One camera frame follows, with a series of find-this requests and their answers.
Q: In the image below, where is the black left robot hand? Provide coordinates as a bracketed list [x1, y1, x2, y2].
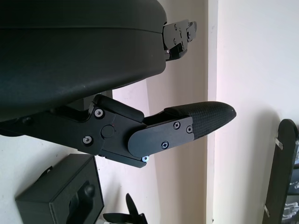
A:
[0, 0, 237, 169]

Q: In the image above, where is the black box base with insert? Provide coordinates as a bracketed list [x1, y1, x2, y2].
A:
[15, 153, 105, 224]

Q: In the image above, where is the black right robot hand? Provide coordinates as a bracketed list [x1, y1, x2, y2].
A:
[102, 193, 148, 224]

